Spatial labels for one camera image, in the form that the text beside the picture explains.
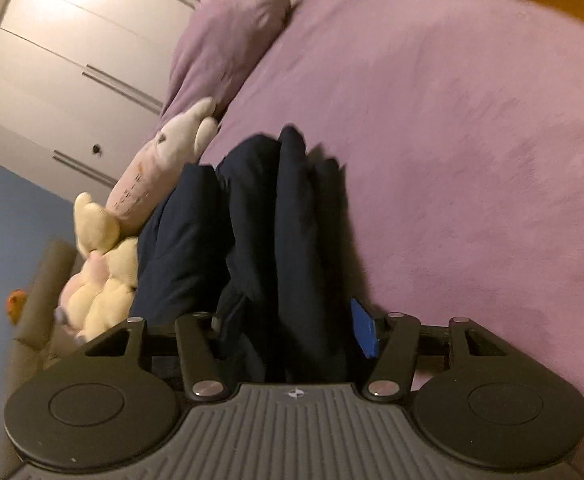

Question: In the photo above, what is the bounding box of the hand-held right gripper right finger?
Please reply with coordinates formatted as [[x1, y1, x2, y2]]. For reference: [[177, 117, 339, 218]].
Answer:
[[350, 297, 510, 402]]

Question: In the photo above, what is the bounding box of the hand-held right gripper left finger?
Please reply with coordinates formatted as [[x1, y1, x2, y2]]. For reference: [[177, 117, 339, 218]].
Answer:
[[84, 311, 233, 402]]

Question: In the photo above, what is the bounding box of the navy blue garment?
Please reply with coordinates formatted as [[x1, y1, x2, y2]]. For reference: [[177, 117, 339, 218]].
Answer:
[[134, 125, 373, 386]]

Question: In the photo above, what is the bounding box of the cream flower-shaped cushion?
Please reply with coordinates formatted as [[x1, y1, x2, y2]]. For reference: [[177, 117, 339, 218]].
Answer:
[[69, 192, 140, 343]]

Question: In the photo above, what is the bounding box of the pink plush with grey hooves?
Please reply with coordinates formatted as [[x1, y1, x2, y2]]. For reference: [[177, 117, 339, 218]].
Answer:
[[54, 252, 109, 343]]

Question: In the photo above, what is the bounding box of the olive padded headboard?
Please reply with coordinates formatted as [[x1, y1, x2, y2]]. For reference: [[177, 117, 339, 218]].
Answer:
[[2, 239, 93, 461]]

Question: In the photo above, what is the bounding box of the long pale pink plush pillow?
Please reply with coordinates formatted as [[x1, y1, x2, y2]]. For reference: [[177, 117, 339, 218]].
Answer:
[[106, 97, 219, 238]]

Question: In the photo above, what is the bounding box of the orange plush toy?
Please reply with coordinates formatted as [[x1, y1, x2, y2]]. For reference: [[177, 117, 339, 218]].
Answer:
[[6, 289, 28, 326]]

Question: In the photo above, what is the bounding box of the bed with purple sheet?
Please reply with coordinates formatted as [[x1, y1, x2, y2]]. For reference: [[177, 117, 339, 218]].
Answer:
[[192, 0, 584, 411]]

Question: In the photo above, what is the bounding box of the purple pillow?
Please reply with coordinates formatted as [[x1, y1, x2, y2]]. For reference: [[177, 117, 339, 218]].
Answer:
[[159, 0, 293, 126]]

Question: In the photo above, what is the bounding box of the white wardrobe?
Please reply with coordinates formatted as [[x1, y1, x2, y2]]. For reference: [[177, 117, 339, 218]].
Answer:
[[0, 0, 345, 188]]

